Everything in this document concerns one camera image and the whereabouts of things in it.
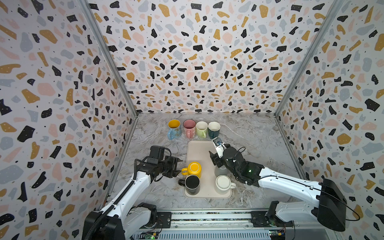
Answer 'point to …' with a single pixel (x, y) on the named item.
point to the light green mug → (201, 127)
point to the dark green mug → (213, 128)
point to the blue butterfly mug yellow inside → (174, 129)
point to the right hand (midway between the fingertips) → (213, 146)
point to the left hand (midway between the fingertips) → (183, 160)
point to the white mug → (223, 182)
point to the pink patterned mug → (189, 128)
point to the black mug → (192, 182)
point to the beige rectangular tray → (198, 151)
